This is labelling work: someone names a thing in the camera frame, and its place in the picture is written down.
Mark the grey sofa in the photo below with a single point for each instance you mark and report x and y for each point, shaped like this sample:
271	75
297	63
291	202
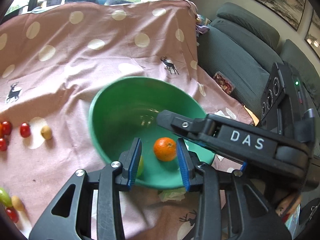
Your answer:
237	55

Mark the red snack packet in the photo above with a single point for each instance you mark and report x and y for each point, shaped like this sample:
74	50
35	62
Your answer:
224	83

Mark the red cherry tomato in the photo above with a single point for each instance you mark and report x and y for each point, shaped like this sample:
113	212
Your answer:
6	127
12	215
25	129
2	144

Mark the framed landscape painting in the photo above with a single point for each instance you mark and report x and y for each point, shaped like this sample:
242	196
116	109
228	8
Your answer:
277	0
313	32

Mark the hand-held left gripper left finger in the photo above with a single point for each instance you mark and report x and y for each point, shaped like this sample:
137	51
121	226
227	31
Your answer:
133	162

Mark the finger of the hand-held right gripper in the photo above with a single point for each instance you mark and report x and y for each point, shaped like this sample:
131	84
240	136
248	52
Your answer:
225	156
195	125

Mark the crumpled white tissue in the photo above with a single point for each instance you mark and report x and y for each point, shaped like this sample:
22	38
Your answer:
172	195
220	157
220	113

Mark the green plastic bowl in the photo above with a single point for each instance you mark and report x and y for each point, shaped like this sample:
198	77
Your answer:
120	110

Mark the person's right hand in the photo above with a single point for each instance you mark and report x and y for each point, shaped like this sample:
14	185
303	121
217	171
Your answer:
287	206

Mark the small brown kiwi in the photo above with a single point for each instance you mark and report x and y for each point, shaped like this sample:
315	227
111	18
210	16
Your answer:
17	203
46	132

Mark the green citrus fruit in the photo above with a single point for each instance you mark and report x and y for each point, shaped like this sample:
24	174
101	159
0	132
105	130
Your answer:
140	166
5	196

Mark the black planter box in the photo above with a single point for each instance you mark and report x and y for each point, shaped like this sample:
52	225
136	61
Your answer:
55	1

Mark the pink polka-dot deer blanket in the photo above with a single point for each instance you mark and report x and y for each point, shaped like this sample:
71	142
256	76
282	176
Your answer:
87	62

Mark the purple patterned cloth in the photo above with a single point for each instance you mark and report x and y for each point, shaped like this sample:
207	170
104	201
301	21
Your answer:
202	27

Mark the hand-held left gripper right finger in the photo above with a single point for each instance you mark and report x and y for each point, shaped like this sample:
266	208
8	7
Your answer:
183	165

